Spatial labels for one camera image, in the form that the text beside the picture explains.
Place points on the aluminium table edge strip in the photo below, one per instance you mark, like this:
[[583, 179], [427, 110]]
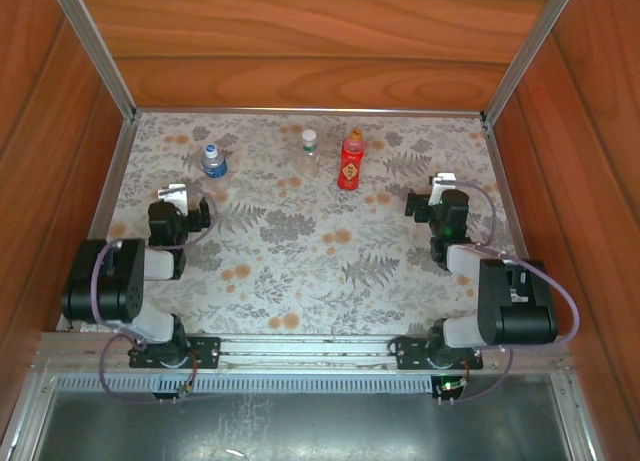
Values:
[[495, 151], [107, 201], [300, 111]]

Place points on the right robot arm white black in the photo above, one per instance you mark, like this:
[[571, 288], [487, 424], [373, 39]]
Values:
[[515, 301]]

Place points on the grey metal sheet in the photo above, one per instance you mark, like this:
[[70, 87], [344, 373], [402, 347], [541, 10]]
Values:
[[300, 431]]

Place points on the aluminium frame post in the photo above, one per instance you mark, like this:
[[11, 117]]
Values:
[[95, 56], [530, 56]]

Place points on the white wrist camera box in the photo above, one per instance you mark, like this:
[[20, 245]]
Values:
[[174, 195], [442, 185]]

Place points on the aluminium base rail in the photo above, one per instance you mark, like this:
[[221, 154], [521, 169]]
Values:
[[300, 348]]

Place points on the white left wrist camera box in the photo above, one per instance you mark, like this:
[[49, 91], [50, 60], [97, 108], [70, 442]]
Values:
[[174, 195]]

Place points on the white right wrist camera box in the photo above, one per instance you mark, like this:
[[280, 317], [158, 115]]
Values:
[[442, 185]]

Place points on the blue label water bottle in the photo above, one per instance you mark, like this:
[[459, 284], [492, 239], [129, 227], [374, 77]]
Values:
[[215, 167]]

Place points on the floral tablecloth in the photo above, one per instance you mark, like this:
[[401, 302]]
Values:
[[300, 231]]

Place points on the plain white bottle cap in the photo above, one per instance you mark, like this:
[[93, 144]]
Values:
[[309, 135]]

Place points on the red label drink bottle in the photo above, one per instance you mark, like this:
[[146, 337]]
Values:
[[351, 166]]

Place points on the green label clear bottle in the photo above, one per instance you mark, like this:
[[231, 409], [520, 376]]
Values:
[[309, 158]]

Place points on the aluminium lower frame bar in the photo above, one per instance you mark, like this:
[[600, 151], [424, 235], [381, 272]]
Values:
[[25, 421], [575, 421]]

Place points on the orange bottle cap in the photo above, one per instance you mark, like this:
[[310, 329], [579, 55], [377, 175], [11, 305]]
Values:
[[356, 134]]

